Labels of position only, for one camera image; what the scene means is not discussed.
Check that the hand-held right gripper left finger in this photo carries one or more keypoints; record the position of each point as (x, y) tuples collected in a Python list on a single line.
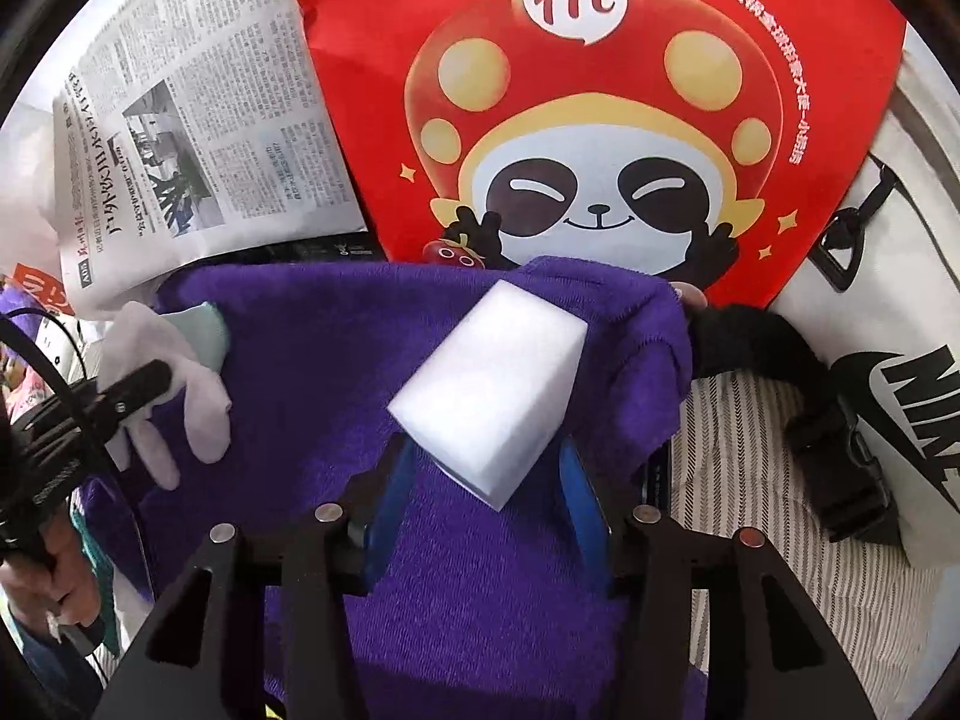
[(390, 499)]

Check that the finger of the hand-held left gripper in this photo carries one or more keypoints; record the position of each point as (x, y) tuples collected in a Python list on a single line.
[(135, 390)]

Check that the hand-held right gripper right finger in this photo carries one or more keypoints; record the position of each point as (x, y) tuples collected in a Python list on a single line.
[(586, 510)]

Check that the white cotton glove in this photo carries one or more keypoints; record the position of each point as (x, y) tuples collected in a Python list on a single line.
[(142, 345)]

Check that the person's left hand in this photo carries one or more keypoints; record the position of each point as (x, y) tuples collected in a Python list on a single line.
[(67, 585)]

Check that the pale green cloth piece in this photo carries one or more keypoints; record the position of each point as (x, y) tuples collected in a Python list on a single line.
[(199, 334)]

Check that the purple towel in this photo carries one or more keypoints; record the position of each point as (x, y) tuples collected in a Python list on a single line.
[(315, 390)]

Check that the white shopping bag orange logo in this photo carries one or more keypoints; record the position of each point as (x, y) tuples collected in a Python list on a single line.
[(34, 285)]

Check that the striped bed sheet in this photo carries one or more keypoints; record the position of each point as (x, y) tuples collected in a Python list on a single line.
[(750, 465)]

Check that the newspaper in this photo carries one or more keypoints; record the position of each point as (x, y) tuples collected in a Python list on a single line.
[(187, 127)]

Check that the white canvas bag black logo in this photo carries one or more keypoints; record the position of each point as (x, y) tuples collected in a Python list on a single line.
[(900, 255)]

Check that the red panda paper bag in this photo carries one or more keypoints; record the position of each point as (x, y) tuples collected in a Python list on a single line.
[(375, 52)]

